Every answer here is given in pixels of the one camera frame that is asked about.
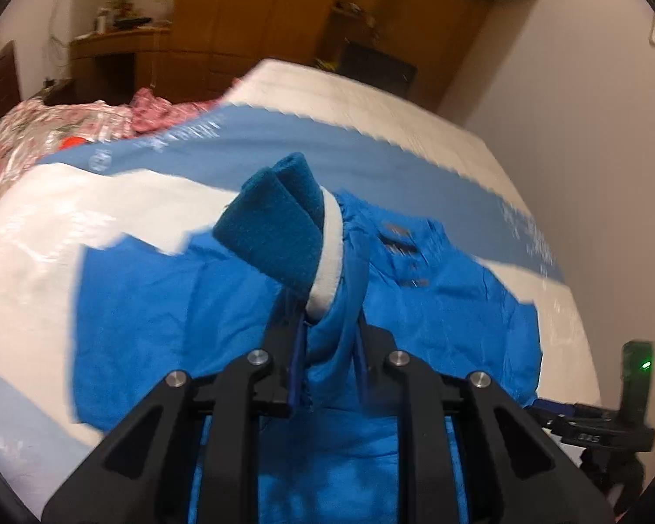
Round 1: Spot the white and blue mattress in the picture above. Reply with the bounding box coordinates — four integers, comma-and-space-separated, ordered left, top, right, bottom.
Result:
0, 57, 604, 515

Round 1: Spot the wooden wardrobe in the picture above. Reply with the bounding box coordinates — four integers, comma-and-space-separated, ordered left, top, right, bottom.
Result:
172, 0, 555, 111

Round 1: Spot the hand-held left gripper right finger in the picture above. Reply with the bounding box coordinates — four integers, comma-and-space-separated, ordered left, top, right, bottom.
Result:
354, 321, 617, 524

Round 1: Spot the blue puffer jacket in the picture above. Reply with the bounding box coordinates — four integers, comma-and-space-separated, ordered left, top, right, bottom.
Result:
71, 153, 544, 524

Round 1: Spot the pink floral quilt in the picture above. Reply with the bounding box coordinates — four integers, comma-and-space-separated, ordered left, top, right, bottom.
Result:
0, 87, 224, 204

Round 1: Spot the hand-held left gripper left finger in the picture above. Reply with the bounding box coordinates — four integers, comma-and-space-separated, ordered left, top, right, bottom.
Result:
41, 310, 311, 524

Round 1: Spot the dark television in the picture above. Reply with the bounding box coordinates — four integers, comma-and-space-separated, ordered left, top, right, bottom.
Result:
338, 38, 419, 100

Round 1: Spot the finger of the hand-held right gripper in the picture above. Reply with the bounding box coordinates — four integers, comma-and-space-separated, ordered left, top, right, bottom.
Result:
524, 400, 622, 431

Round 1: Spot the wooden desk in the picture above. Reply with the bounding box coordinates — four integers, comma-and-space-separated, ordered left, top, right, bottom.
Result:
68, 24, 176, 107

